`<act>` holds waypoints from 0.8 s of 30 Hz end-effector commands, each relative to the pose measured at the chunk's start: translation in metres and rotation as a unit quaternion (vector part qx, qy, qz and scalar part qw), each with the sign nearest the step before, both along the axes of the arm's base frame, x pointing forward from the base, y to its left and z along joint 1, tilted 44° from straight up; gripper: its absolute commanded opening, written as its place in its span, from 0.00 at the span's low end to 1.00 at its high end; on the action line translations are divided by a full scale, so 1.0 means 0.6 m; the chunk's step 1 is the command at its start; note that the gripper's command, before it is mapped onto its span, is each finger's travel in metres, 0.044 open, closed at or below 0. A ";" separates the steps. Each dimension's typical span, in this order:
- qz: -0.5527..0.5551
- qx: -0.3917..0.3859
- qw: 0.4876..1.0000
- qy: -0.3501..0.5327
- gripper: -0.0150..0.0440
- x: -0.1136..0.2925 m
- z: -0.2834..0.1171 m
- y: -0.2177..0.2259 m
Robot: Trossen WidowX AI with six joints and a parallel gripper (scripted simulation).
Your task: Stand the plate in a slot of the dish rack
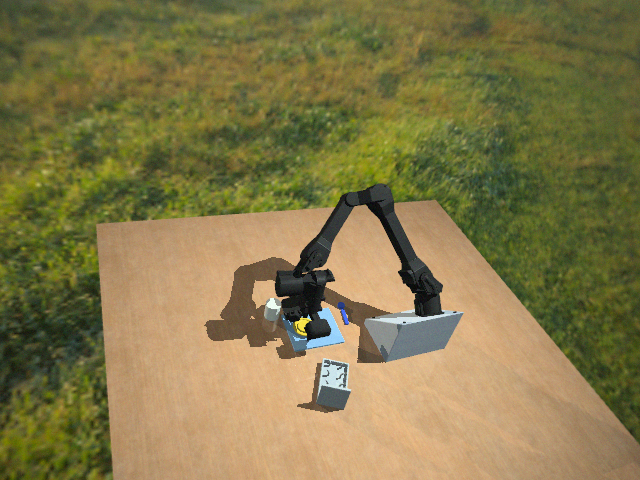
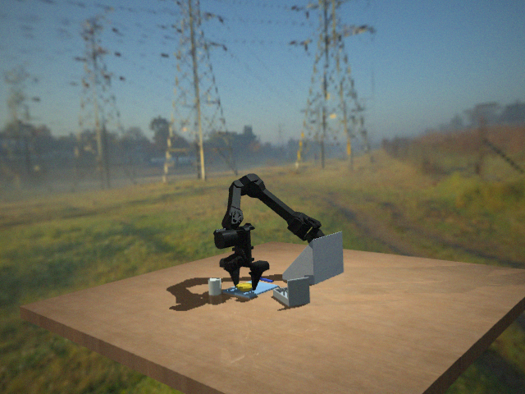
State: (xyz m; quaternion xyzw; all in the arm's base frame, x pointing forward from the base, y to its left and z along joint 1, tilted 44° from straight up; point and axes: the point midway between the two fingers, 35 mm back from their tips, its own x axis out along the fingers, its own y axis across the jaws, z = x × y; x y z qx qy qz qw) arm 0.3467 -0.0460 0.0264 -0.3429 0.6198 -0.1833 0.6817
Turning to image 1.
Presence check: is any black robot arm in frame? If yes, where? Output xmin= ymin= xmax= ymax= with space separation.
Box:
xmin=275 ymin=183 xmax=444 ymax=323

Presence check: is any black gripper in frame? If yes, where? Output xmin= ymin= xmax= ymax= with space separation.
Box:
xmin=298 ymin=292 xmax=332 ymax=341

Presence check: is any yellow plate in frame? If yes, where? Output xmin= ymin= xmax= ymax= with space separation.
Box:
xmin=293 ymin=318 xmax=311 ymax=336

